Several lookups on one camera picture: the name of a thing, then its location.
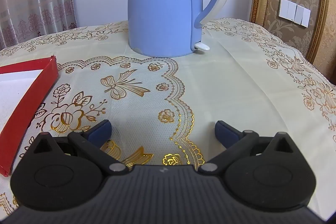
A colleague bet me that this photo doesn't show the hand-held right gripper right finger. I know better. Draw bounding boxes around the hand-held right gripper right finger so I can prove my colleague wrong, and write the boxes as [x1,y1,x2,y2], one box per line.
[198,120,297,176]

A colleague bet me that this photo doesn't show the white wall switch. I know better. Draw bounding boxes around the white wall switch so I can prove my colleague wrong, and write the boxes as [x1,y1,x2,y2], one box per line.
[279,0,297,21]
[294,4,311,28]

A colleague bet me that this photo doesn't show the red cardboard box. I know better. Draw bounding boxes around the red cardboard box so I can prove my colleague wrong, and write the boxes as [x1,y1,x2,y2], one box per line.
[0,55,59,177]

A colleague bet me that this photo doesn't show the light blue electric kettle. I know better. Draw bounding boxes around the light blue electric kettle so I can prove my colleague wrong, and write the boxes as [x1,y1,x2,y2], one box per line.
[127,0,234,58]

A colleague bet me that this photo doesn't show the cream gold-patterned tablecloth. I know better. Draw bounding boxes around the cream gold-patterned tablecloth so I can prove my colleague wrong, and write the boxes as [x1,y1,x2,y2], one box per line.
[0,18,336,216]

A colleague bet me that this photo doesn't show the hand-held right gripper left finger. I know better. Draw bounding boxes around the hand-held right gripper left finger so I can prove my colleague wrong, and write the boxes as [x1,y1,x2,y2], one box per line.
[32,120,130,176]

